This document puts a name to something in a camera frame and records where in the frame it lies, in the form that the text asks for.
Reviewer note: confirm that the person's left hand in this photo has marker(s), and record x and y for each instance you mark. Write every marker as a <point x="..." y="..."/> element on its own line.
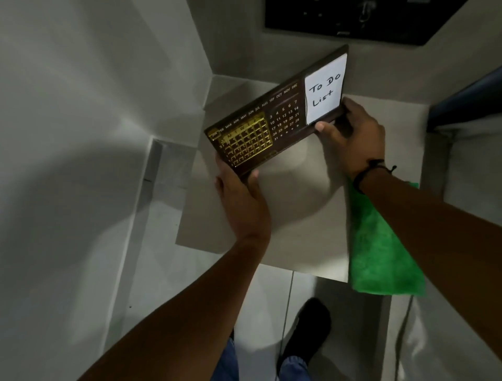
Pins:
<point x="245" y="212"/>

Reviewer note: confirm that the person's right hand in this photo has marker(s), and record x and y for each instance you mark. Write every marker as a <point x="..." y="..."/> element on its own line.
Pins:
<point x="361" y="137"/>

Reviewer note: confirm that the dark brown desk calendar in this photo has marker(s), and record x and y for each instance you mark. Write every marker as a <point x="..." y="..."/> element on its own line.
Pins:
<point x="251" y="133"/>

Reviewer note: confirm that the green microfiber cloth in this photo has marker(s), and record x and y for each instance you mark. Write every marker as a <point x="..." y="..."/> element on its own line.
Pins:
<point x="376" y="255"/>

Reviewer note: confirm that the person's left forearm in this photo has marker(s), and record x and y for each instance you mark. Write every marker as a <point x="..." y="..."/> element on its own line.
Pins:
<point x="188" y="322"/>

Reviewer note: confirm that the person's right forearm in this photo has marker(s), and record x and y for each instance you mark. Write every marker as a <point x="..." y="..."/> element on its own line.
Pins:
<point x="443" y="243"/>

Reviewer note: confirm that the person's right black sock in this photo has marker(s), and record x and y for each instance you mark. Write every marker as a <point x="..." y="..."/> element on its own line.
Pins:
<point x="308" y="329"/>

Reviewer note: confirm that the person's left jeans leg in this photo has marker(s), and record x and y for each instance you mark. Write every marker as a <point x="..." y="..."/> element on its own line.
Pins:
<point x="227" y="363"/>

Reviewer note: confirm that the person's jeans leg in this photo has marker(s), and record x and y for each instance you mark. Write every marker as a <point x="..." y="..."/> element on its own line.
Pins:
<point x="294" y="369"/>
<point x="227" y="363"/>

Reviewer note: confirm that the person's right jeans leg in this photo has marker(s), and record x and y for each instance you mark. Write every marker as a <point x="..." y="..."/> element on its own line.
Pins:
<point x="294" y="369"/>

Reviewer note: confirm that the black wristband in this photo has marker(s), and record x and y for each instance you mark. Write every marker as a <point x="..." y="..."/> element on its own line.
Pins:
<point x="366" y="170"/>

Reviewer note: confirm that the white handwritten note paper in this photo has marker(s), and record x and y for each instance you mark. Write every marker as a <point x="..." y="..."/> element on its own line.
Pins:
<point x="325" y="90"/>

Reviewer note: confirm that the white bed sheet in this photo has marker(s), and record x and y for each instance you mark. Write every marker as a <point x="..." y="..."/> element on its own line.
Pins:
<point x="470" y="165"/>

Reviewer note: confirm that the black wall panel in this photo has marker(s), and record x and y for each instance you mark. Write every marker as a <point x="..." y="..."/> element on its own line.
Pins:
<point x="313" y="15"/>

